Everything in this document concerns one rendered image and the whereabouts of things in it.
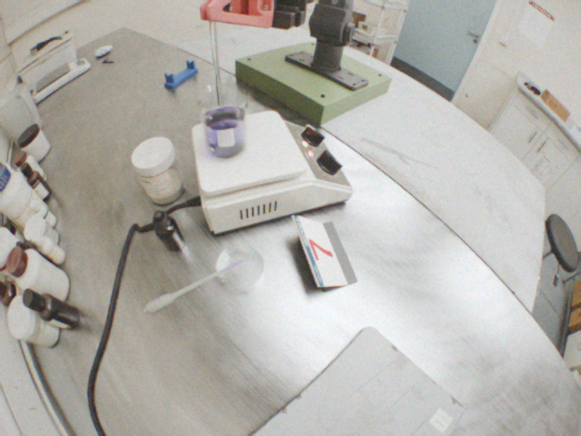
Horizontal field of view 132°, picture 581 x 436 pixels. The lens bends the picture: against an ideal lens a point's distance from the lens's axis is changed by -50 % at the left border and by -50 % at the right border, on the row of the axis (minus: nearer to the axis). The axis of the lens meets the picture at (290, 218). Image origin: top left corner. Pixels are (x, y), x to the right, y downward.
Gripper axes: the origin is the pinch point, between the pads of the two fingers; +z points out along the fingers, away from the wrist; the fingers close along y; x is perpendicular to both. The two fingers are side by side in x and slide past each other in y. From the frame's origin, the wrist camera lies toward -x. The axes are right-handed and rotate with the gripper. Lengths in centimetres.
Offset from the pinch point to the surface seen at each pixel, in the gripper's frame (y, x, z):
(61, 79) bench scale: -86, 22, -10
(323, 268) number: 16.8, 21.5, 7.0
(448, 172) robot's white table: 33.2, 25.7, -24.1
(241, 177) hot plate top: 5.1, 15.7, 4.3
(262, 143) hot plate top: 4.4, 15.9, -1.6
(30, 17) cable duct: -144, -9, -21
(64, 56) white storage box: -109, 19, -21
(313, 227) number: 13.6, 22.5, 2.2
